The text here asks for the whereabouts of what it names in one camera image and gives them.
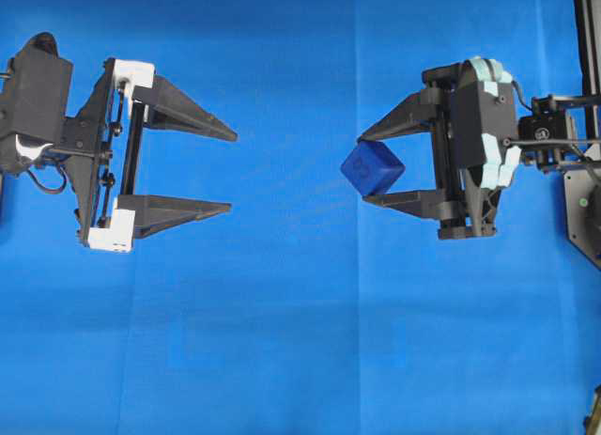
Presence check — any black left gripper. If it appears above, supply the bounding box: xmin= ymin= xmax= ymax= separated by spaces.
xmin=64 ymin=58 xmax=238 ymax=253

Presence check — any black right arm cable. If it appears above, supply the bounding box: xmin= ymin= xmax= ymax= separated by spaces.
xmin=504 ymin=77 xmax=601 ymax=173

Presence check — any blue table cloth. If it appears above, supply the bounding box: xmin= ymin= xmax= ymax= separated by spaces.
xmin=1 ymin=0 xmax=600 ymax=434

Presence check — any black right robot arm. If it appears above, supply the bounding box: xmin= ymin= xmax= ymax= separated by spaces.
xmin=358 ymin=57 xmax=600 ymax=240

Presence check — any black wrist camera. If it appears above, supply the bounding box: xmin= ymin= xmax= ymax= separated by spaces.
xmin=1 ymin=32 xmax=72 ymax=175
xmin=451 ymin=56 xmax=520 ymax=190

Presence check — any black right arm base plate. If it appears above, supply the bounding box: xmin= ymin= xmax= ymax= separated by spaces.
xmin=563 ymin=170 xmax=600 ymax=269

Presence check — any black aluminium frame rail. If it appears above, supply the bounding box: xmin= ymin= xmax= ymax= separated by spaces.
xmin=574 ymin=0 xmax=600 ymax=95

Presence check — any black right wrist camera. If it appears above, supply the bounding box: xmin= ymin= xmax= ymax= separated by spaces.
xmin=451 ymin=56 xmax=520 ymax=190

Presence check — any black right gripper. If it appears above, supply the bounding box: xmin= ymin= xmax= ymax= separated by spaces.
xmin=358 ymin=61 xmax=502 ymax=240

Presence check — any blue block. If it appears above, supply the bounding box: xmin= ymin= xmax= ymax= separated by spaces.
xmin=340 ymin=141 xmax=405 ymax=196

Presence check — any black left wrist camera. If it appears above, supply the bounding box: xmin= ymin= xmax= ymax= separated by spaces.
xmin=1 ymin=32 xmax=72 ymax=175

